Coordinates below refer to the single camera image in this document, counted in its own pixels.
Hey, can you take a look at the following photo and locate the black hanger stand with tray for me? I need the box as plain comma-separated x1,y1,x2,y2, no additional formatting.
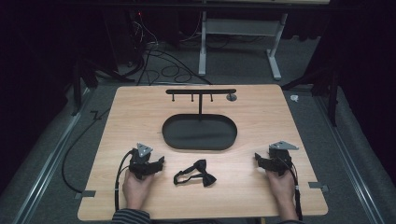
162,88,238,152

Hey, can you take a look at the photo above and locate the tangle of black floor cables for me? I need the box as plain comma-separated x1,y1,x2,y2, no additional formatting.
125,12,214,87

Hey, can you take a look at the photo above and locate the person's left hand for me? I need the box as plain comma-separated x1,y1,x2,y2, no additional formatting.
121,169,155,211

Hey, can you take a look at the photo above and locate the person's right hand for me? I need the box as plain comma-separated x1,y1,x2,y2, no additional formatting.
265,169,297,213

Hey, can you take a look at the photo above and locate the black tripod stand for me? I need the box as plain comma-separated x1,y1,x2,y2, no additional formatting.
280,65,341,127
70,55,135,117

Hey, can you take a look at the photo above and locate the grey tape strip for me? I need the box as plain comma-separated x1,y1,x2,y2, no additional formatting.
74,189,97,200
307,181,330,192

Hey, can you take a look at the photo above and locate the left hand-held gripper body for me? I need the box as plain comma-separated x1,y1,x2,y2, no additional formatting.
128,142,157,180

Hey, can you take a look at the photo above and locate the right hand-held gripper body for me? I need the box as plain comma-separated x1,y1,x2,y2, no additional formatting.
262,140,300,177

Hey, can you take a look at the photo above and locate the white metal desk frame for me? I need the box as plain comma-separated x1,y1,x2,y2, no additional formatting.
198,10,290,81

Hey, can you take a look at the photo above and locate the black floor cable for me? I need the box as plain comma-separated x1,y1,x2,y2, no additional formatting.
61,107,110,194

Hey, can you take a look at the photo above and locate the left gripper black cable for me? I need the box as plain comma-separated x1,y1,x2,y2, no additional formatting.
113,148,135,213

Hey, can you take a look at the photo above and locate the black bow tie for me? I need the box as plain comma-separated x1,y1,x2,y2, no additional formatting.
173,159,218,188

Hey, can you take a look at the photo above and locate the metal floor rail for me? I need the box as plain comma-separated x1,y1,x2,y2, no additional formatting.
313,95,387,224
11,88,92,224

